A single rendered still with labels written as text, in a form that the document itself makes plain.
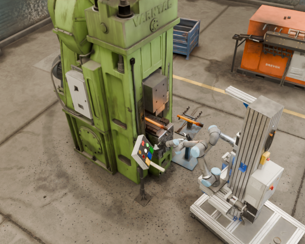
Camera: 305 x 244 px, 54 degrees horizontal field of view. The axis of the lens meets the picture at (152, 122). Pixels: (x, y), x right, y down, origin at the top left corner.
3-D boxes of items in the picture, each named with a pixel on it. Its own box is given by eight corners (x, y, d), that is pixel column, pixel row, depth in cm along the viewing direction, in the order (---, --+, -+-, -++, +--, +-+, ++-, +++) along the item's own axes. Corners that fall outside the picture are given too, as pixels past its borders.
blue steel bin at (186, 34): (199, 46, 788) (201, 19, 739) (188, 60, 735) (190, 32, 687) (158, 38, 828) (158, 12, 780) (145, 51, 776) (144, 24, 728)
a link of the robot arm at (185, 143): (209, 137, 337) (183, 138, 378) (203, 142, 331) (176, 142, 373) (213, 145, 339) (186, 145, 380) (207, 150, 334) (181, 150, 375)
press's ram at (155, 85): (170, 98, 403) (171, 73, 376) (153, 113, 381) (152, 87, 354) (146, 87, 423) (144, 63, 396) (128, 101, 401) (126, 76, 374)
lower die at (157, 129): (164, 127, 426) (164, 123, 420) (156, 135, 414) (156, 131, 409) (142, 116, 445) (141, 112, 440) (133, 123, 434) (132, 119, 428)
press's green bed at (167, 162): (172, 164, 493) (173, 144, 461) (159, 178, 472) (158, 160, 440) (146, 149, 519) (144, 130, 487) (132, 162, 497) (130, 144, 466)
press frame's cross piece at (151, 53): (162, 65, 379) (162, 30, 347) (142, 80, 356) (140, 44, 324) (136, 55, 400) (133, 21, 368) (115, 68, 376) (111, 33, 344)
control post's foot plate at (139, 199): (153, 197, 447) (153, 193, 441) (144, 207, 435) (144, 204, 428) (142, 190, 457) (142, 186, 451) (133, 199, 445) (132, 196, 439)
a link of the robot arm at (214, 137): (222, 140, 357) (202, 164, 386) (221, 133, 365) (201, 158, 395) (214, 137, 353) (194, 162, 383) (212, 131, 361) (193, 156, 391)
